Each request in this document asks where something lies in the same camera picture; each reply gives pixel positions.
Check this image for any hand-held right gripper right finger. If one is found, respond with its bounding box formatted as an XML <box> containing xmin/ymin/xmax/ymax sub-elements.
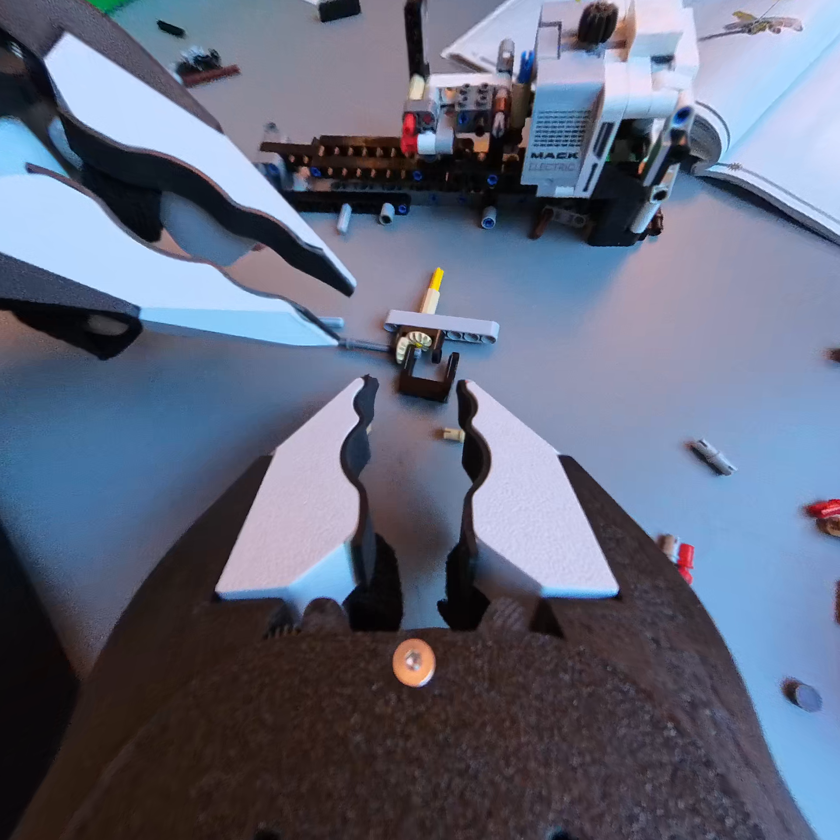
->
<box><xmin>457</xmin><ymin>379</ymin><xmax>620</xmax><ymax>602</ymax></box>

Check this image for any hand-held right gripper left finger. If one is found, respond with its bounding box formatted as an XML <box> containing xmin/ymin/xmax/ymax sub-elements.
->
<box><xmin>215</xmin><ymin>375</ymin><xmax>382</xmax><ymax>619</ymax></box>

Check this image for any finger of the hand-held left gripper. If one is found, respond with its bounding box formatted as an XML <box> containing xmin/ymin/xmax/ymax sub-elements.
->
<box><xmin>41</xmin><ymin>31</ymin><xmax>358</xmax><ymax>298</ymax></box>
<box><xmin>0</xmin><ymin>117</ymin><xmax>342</xmax><ymax>349</ymax></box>

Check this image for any black lego bracket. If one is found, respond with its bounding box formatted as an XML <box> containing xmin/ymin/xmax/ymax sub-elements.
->
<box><xmin>396</xmin><ymin>352</ymin><xmax>460</xmax><ymax>403</ymax></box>

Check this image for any grey beam lego subassembly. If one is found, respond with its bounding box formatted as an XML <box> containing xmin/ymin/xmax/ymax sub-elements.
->
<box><xmin>339</xmin><ymin>266</ymin><xmax>501</xmax><ymax>368</ymax></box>

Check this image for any dark brown lego axle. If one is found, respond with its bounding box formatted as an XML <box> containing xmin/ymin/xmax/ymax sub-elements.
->
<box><xmin>180</xmin><ymin>63</ymin><xmax>242</xmax><ymax>88</ymax></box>

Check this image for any pile of small dark lego pieces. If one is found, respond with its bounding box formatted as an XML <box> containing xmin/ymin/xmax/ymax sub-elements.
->
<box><xmin>172</xmin><ymin>45</ymin><xmax>224</xmax><ymax>74</ymax></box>

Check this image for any grey lego pin connector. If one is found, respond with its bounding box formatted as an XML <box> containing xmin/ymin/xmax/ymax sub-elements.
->
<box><xmin>688</xmin><ymin>438</ymin><xmax>738</xmax><ymax>476</ymax></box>

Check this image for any dark grey round lego piece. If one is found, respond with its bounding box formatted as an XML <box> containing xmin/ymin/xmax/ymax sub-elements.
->
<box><xmin>782</xmin><ymin>679</ymin><xmax>823</xmax><ymax>714</ymax></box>

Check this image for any partly built lego truck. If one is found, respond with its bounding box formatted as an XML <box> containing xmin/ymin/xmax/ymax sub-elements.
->
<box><xmin>259</xmin><ymin>0</ymin><xmax>700</xmax><ymax>248</ymax></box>

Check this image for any open instruction booklet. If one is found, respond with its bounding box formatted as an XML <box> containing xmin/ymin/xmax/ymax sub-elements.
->
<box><xmin>441</xmin><ymin>0</ymin><xmax>840</xmax><ymax>245</ymax></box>

